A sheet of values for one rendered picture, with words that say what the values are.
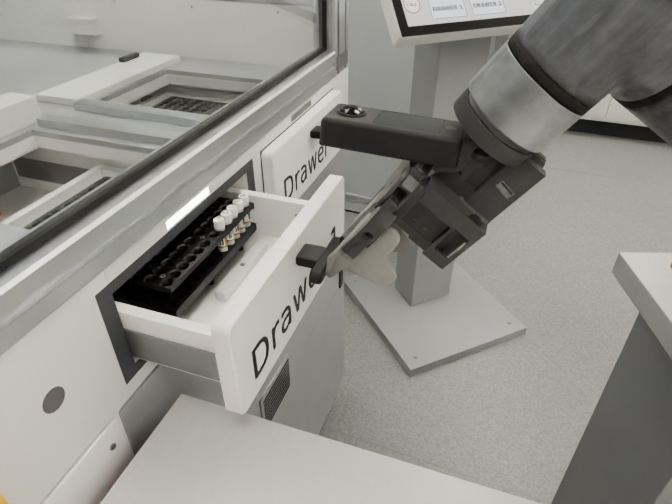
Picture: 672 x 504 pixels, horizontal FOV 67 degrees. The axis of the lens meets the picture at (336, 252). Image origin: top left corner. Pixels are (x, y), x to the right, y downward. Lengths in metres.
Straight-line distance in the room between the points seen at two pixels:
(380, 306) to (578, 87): 1.48
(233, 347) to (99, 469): 0.20
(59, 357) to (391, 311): 1.41
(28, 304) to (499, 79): 0.37
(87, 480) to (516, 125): 0.48
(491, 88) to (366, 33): 1.82
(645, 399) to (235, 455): 0.63
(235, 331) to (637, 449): 0.71
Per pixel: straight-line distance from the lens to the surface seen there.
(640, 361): 0.93
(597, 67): 0.37
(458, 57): 1.43
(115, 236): 0.48
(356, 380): 1.59
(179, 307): 0.53
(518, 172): 0.41
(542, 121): 0.38
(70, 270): 0.45
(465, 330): 1.74
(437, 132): 0.41
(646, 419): 0.93
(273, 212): 0.66
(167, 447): 0.56
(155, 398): 0.60
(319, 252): 0.51
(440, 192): 0.41
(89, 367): 0.50
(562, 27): 0.37
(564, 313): 1.98
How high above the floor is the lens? 1.21
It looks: 35 degrees down
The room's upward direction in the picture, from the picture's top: straight up
